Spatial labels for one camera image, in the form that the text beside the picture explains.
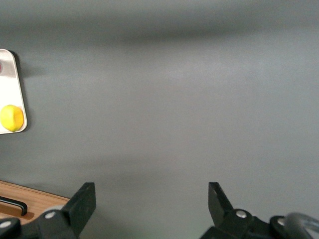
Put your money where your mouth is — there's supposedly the grey translucent wrist cable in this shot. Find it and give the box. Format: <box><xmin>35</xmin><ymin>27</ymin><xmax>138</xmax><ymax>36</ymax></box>
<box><xmin>283</xmin><ymin>212</ymin><xmax>319</xmax><ymax>239</ymax></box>

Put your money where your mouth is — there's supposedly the black drawer handle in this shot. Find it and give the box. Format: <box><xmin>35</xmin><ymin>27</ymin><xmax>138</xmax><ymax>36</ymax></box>
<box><xmin>0</xmin><ymin>196</ymin><xmax>28</xmax><ymax>217</ymax></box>

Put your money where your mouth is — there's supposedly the wooden two-drawer cabinet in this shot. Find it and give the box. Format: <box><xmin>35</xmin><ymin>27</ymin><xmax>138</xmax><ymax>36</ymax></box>
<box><xmin>0</xmin><ymin>180</ymin><xmax>71</xmax><ymax>226</ymax></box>

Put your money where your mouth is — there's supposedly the cream rectangular tray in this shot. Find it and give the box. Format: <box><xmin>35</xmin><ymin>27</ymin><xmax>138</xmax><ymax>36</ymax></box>
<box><xmin>0</xmin><ymin>48</ymin><xmax>28</xmax><ymax>135</ymax></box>

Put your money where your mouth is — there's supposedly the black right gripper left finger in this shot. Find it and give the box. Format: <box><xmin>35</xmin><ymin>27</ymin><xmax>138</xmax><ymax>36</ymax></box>
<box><xmin>37</xmin><ymin>182</ymin><xmax>97</xmax><ymax>239</ymax></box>

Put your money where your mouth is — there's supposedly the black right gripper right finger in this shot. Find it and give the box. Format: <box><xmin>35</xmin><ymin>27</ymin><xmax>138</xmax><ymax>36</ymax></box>
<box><xmin>199</xmin><ymin>182</ymin><xmax>254</xmax><ymax>239</ymax></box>

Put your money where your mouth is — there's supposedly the wooden drawer front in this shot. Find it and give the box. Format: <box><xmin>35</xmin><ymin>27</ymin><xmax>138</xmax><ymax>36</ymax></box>
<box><xmin>0</xmin><ymin>183</ymin><xmax>71</xmax><ymax>226</ymax></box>

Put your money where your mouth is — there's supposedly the yellow lemon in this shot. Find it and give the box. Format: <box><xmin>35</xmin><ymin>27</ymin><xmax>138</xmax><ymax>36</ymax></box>
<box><xmin>0</xmin><ymin>104</ymin><xmax>25</xmax><ymax>132</ymax></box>

